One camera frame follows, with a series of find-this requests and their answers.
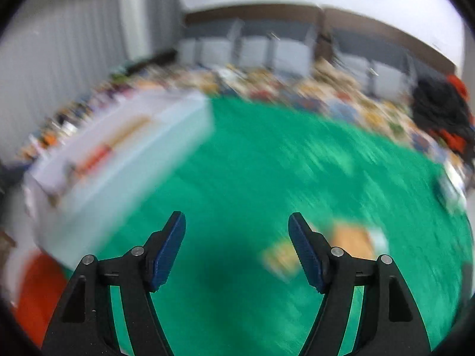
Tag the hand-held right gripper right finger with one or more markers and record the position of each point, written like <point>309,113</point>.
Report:
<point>306,248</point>

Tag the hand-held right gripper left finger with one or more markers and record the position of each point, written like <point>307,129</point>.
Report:
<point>169,252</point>

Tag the white cardboard box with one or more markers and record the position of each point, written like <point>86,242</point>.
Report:
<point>148,148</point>

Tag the pile of assorted snacks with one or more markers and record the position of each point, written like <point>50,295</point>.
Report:
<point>297,89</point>

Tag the yellow snack packet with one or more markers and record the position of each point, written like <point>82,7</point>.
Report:
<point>282,259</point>

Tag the tan snack packet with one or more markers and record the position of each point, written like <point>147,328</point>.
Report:
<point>352,241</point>

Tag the green table mat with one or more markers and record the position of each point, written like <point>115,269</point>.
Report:
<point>241,174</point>

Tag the red snack packet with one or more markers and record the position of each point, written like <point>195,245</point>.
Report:
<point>92,161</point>

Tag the orange round object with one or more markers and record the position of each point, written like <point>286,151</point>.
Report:
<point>37,296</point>

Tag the white snack packet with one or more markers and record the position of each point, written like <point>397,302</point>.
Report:
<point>451,193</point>

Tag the dark green bin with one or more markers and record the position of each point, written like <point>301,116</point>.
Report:
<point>156,59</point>

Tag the row of grey chairs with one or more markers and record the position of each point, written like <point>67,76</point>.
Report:
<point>256,50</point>

